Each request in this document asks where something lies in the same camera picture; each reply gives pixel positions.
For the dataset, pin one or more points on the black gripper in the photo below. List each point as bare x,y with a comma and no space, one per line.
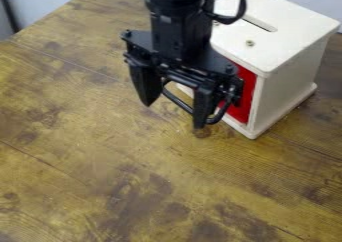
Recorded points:
174,51

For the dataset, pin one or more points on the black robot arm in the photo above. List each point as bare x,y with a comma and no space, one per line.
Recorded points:
176,6

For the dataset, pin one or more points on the dark pole at left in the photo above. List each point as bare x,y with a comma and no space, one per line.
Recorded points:
11,16

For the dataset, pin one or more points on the red wooden drawer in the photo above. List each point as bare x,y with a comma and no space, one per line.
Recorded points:
242,96

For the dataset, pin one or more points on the white wooden box cabinet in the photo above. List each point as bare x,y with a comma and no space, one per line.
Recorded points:
275,44

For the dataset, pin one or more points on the black metal drawer handle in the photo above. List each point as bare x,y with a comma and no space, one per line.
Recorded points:
212,98

